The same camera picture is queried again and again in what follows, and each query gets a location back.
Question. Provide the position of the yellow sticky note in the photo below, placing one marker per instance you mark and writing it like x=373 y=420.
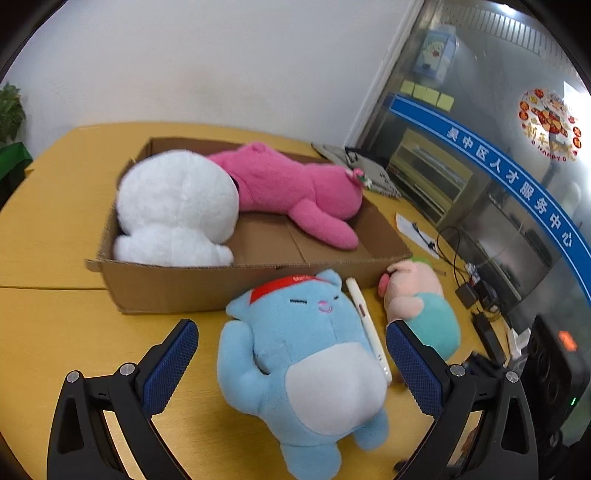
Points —
x=420 y=91
x=445 y=101
x=407 y=87
x=432 y=95

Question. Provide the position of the brown cardboard box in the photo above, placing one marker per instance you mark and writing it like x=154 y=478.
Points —
x=184 y=286

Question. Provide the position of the green potted plant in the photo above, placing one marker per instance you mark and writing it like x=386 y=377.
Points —
x=10 y=110

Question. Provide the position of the grey flat panel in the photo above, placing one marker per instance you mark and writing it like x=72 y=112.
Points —
x=374 y=173

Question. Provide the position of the cartoon paper poster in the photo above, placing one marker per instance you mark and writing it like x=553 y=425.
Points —
x=434 y=53

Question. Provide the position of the white plush toy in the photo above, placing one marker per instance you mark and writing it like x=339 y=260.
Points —
x=175 y=203

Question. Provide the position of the blue banner strip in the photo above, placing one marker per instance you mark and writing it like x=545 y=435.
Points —
x=508 y=170

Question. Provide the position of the pink and teal plush toy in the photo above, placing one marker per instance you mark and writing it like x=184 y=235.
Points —
x=415 y=286

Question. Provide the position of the round red festive sticker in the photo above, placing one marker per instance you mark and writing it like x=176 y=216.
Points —
x=549 y=122

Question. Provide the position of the white phone with pink edge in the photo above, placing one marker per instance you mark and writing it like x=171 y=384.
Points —
x=364 y=318

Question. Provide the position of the black power brick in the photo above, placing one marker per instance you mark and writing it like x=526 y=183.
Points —
x=489 y=337

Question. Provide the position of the light blue plush toy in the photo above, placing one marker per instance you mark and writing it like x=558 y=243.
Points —
x=300 y=350

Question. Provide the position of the black speaker with orange light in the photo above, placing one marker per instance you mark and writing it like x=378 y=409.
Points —
x=554 y=369

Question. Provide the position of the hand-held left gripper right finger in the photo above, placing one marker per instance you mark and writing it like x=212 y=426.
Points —
x=415 y=369

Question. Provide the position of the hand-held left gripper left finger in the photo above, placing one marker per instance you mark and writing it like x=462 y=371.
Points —
x=168 y=364

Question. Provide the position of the white paper sheet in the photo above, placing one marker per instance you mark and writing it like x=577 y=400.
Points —
x=411 y=228

